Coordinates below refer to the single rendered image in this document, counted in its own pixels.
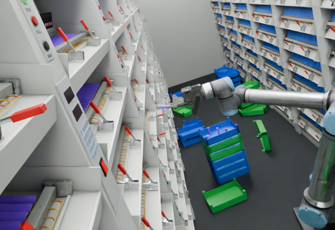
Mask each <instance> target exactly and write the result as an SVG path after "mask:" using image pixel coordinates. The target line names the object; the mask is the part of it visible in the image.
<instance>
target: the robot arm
mask: <svg viewBox="0 0 335 230"><path fill-rule="evenodd" d="M181 92H182V96H183V98H182V97H177V96H176V95H173V96H172V103H170V104H169V105H170V106H168V107H169V108H177V107H183V106H186V105H189V104H192V103H193V107H192V110H191V111H192V114H193V115H196V114H197V112H198V107H199V103H200V98H201V96H202V98H203V99H205V98H206V100H207V99H211V98H214V97H217V98H218V101H219V105H220V108H221V112H222V114H223V115H224V116H231V115H234V114H236V113H237V112H238V109H237V107H238V106H239V105H240V104H241V103H252V104H263V105H274V106H285V107H296V108H307V109H317V110H325V111H326V113H325V115H324V118H323V132H322V136H321V141H320V145H319V149H318V153H317V157H316V161H315V166H314V170H313V172H312V173H311V175H310V178H309V180H310V186H309V187H307V188H306V189H305V190H304V194H303V199H302V202H301V205H300V207H299V208H298V216H299V218H300V219H301V220H302V221H303V222H304V223H305V224H307V225H309V226H311V227H314V228H323V227H325V226H326V224H327V223H335V91H334V90H330V91H328V92H327V93H315V92H299V91H281V90H264V89H250V88H247V87H246V86H243V85H240V86H237V87H236V88H234V85H233V82H232V80H231V79H230V77H224V78H221V79H218V80H215V81H212V82H208V83H205V84H202V86H201V85H200V84H197V85H194V86H191V87H190V86H188V87H185V88H182V89H181Z"/></svg>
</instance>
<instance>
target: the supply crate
mask: <svg viewBox="0 0 335 230"><path fill-rule="evenodd" d="M217 127H218V129H219V132H220V134H219V135H218V133H217V129H216V128H217ZM209 128H210V132H211V134H209V132H208V129H207V128H205V129H203V130H200V128H198V132H199V135H200V137H201V139H202V140H203V141H204V143H205V144H206V145H207V146H208V145H210V144H213V143H215V142H218V141H220V140H223V139H226V138H228V137H231V136H233V135H236V134H238V133H240V131H239V128H238V124H234V123H233V122H232V121H231V120H230V118H229V117H227V120H226V121H223V122H220V123H218V124H215V125H213V126H210V127H209ZM225 128H227V130H228V131H227V132H226V131H225ZM207 135H208V136H209V139H207Z"/></svg>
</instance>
